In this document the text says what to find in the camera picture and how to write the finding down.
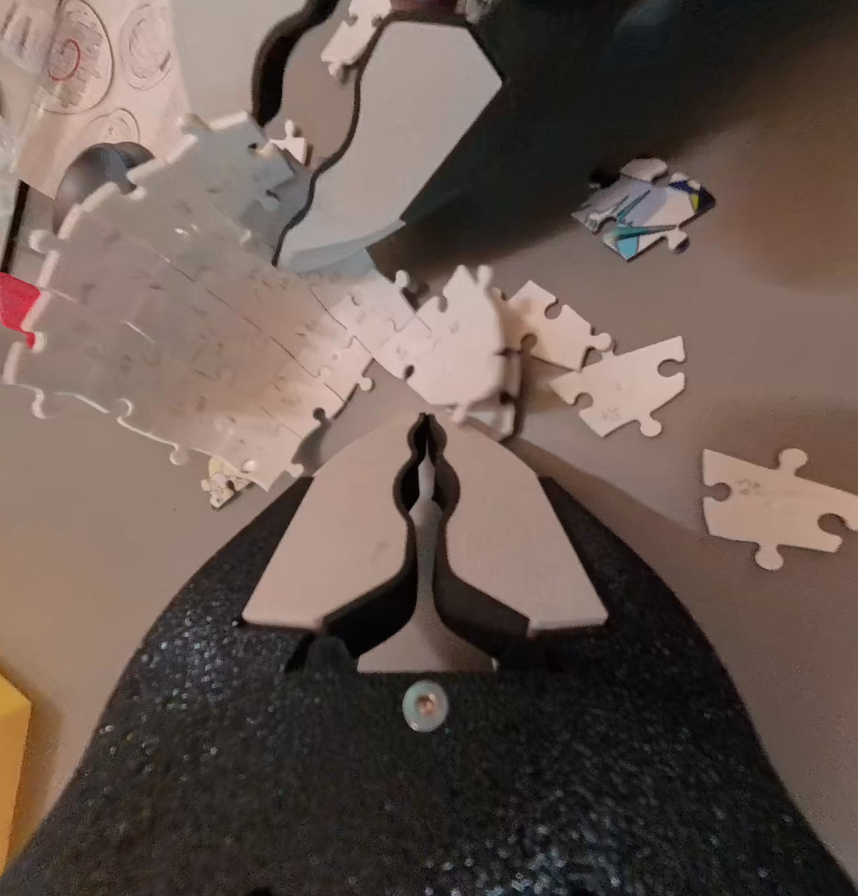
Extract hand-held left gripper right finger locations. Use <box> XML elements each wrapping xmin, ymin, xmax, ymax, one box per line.
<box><xmin>431</xmin><ymin>413</ymin><xmax>611</xmax><ymax>659</ymax></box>

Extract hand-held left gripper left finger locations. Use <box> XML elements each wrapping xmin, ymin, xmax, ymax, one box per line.
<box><xmin>242</xmin><ymin>412</ymin><xmax>427</xmax><ymax>641</ymax></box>

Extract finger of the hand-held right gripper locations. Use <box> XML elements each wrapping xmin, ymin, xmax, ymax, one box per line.
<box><xmin>270</xmin><ymin>20</ymin><xmax>504</xmax><ymax>274</ymax></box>
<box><xmin>250</xmin><ymin>0</ymin><xmax>342</xmax><ymax>130</ymax></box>

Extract colourful printed puzzle piece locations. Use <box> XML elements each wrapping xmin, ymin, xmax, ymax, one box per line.
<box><xmin>572</xmin><ymin>157</ymin><xmax>717</xmax><ymax>261</ymax></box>

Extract scatter of white pieces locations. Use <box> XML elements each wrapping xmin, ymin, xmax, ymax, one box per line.
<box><xmin>268</xmin><ymin>0</ymin><xmax>858</xmax><ymax>571</ymax></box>

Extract bowl-shaped assembled puzzle section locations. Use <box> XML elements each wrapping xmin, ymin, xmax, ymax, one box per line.
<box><xmin>2</xmin><ymin>112</ymin><xmax>374</xmax><ymax>491</ymax></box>

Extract yellow printed puzzle piece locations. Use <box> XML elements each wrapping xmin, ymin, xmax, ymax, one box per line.
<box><xmin>201</xmin><ymin>455</ymin><xmax>255</xmax><ymax>510</ymax></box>

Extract black round ball stand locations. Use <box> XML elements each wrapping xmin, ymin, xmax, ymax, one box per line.
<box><xmin>54</xmin><ymin>142</ymin><xmax>154</xmax><ymax>214</ymax></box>

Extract white instruction leaflet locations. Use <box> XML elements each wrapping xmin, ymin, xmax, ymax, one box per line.
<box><xmin>16</xmin><ymin>0</ymin><xmax>175</xmax><ymax>198</ymax></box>

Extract small red plastic object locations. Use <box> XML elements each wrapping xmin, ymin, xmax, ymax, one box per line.
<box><xmin>0</xmin><ymin>273</ymin><xmax>43</xmax><ymax>349</ymax></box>

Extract yellow plastic bin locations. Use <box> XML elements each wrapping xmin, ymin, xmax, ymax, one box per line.
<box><xmin>0</xmin><ymin>658</ymin><xmax>33</xmax><ymax>876</ymax></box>

